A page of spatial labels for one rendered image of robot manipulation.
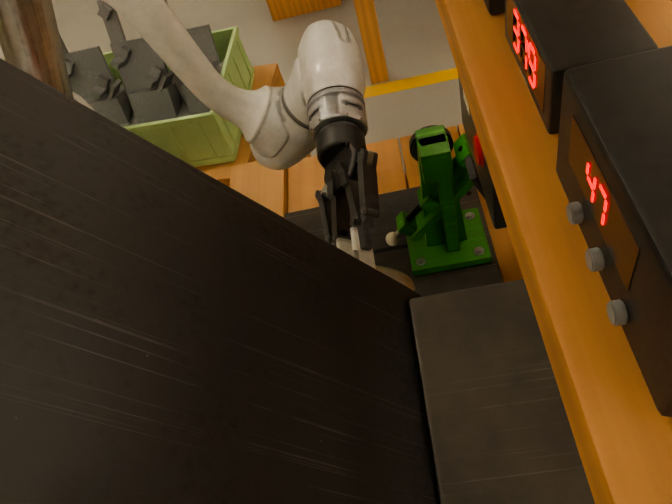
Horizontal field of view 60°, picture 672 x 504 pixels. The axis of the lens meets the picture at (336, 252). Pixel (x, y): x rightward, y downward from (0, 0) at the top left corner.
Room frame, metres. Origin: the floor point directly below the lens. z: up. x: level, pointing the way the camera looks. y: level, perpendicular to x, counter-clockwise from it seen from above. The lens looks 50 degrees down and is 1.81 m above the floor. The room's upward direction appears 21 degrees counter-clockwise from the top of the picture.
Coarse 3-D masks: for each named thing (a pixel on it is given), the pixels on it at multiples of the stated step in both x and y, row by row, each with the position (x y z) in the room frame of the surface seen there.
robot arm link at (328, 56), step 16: (304, 32) 0.88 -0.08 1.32; (320, 32) 0.84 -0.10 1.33; (336, 32) 0.83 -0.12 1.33; (304, 48) 0.83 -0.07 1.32; (320, 48) 0.81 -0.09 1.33; (336, 48) 0.80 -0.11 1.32; (352, 48) 0.81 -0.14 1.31; (304, 64) 0.81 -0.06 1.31; (320, 64) 0.78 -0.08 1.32; (336, 64) 0.77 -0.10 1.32; (352, 64) 0.77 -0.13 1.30; (288, 80) 0.84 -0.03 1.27; (304, 80) 0.78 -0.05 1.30; (320, 80) 0.76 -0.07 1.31; (336, 80) 0.75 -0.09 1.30; (352, 80) 0.75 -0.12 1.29; (288, 96) 0.82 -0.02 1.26; (304, 96) 0.78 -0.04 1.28; (288, 112) 0.81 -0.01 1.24; (304, 112) 0.78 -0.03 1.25
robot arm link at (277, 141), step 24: (120, 0) 0.84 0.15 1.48; (144, 0) 0.84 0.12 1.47; (144, 24) 0.84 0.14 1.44; (168, 24) 0.85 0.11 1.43; (168, 48) 0.84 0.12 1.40; (192, 48) 0.86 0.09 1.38; (192, 72) 0.85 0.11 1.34; (216, 72) 0.87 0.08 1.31; (216, 96) 0.85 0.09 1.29; (240, 96) 0.86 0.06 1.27; (264, 96) 0.85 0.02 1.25; (240, 120) 0.84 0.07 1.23; (264, 120) 0.82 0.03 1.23; (288, 120) 0.81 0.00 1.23; (264, 144) 0.82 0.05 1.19; (288, 144) 0.80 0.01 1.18; (312, 144) 0.80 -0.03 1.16
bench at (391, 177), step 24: (384, 144) 1.06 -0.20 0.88; (408, 144) 1.03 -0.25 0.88; (288, 168) 1.10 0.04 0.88; (312, 168) 1.07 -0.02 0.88; (384, 168) 0.98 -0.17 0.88; (408, 168) 0.95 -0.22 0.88; (288, 192) 1.02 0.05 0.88; (312, 192) 0.99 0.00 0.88; (384, 192) 0.91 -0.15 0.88; (504, 240) 0.67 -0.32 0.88; (504, 264) 0.62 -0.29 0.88
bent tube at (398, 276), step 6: (354, 252) 0.49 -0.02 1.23; (378, 270) 0.48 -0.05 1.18; (384, 270) 0.48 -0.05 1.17; (390, 270) 0.48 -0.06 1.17; (396, 270) 0.49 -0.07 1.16; (390, 276) 0.47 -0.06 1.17; (396, 276) 0.48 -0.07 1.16; (402, 276) 0.48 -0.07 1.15; (408, 276) 0.49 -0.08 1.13; (402, 282) 0.47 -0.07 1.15; (408, 282) 0.48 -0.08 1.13; (414, 288) 0.48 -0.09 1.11
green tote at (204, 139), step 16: (224, 32) 1.71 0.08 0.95; (224, 48) 1.71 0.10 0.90; (240, 48) 1.66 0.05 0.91; (224, 64) 1.52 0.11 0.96; (240, 64) 1.62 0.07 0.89; (240, 80) 1.57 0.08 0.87; (208, 112) 1.33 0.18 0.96; (128, 128) 1.39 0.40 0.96; (144, 128) 1.38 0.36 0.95; (160, 128) 1.36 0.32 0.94; (176, 128) 1.35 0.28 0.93; (192, 128) 1.34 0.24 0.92; (208, 128) 1.32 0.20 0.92; (224, 128) 1.34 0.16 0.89; (160, 144) 1.37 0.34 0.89; (176, 144) 1.36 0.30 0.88; (192, 144) 1.35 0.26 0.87; (208, 144) 1.33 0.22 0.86; (224, 144) 1.32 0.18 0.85; (192, 160) 1.35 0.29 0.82; (208, 160) 1.34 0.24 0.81; (224, 160) 1.33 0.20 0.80
